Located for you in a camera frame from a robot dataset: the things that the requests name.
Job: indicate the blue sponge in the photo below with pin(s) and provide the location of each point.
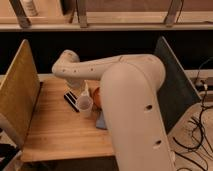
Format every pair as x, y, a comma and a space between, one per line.
100, 122

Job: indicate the clear plastic cup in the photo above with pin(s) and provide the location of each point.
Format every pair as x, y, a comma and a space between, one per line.
85, 105

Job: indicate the left wooden side panel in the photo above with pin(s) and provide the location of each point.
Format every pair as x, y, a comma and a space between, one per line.
19, 90

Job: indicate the small white bottle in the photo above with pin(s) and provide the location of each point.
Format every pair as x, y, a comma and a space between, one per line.
85, 92

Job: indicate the wooden shelf frame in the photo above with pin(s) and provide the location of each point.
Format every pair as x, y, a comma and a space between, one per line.
107, 15

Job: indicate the power strip on ledge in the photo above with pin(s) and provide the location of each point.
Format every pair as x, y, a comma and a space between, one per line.
208, 81

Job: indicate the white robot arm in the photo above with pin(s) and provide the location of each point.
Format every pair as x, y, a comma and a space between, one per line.
128, 95

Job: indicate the orange round plate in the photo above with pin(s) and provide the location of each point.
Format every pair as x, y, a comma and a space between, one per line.
96, 97

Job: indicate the right dark side panel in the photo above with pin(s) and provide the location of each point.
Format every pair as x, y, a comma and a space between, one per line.
177, 93

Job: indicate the white bottle on shelf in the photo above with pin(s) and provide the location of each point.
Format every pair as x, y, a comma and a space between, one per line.
30, 8

